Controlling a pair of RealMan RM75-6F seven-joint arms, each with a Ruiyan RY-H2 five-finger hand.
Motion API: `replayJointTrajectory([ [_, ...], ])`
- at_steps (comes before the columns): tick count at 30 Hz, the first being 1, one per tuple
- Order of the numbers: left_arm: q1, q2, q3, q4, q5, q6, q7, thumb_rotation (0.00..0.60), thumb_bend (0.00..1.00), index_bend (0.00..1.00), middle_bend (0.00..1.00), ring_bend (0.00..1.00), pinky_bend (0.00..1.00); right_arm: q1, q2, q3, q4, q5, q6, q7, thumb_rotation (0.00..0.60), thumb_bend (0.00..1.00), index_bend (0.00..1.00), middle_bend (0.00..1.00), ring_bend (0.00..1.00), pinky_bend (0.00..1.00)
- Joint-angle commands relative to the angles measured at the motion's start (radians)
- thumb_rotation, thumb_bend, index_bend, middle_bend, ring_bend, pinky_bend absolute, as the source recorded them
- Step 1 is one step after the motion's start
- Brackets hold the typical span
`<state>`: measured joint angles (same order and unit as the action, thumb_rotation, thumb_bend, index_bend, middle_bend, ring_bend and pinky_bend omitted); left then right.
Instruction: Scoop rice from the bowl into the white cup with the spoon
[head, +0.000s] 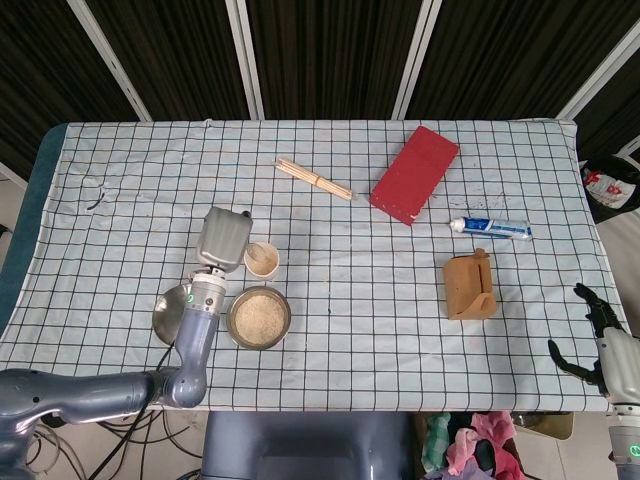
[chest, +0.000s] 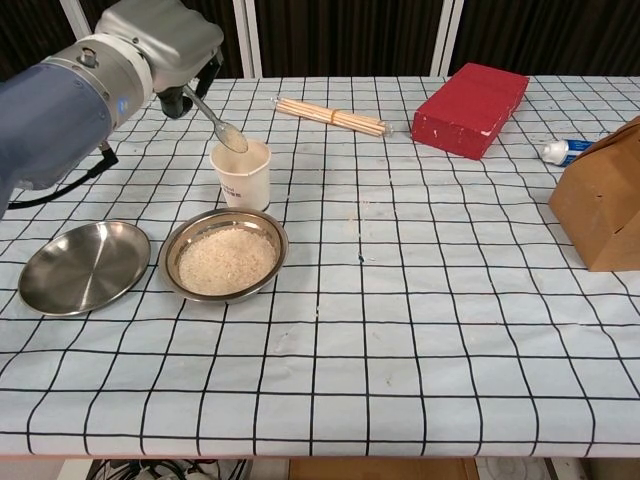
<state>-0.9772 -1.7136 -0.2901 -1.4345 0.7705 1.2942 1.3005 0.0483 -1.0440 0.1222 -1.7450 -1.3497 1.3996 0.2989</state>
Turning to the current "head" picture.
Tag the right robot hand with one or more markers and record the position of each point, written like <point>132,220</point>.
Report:
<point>622,365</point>

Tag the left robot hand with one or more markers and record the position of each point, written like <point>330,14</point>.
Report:
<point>222,240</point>

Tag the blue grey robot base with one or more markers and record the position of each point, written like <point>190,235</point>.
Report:
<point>305,445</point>

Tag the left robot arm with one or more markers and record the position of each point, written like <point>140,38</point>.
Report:
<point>100,395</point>

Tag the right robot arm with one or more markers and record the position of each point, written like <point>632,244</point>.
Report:
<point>627,445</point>

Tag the white paper cup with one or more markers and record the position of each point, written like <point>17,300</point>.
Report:
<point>270,265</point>

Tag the metal bowl holding rice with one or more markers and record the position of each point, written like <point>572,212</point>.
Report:
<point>233,325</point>

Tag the empty metal bowl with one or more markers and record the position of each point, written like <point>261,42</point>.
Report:
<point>167,310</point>

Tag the bundle of wooden sticks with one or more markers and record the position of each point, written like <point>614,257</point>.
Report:
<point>312,179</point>

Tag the checked light blue tablecloth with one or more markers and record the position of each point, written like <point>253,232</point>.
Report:
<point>350,325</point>

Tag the pink cloth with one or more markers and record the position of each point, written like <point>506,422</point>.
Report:
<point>492,450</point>

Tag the black bag with red print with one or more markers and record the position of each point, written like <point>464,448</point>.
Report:
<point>612,187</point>

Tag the brown paper box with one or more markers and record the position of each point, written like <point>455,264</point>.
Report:
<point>462,285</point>

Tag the blue white toothpaste tube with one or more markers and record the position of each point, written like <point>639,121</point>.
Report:
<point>495,228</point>

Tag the teal table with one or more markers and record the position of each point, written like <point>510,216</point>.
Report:
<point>30,200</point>

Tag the red brick block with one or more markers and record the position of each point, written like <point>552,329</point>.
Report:
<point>412,175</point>

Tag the green cloth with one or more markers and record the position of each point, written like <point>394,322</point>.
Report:
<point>435,440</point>

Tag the white partition frame post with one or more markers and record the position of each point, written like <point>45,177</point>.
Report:
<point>245,60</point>
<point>600,70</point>
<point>415,60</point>
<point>107,60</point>

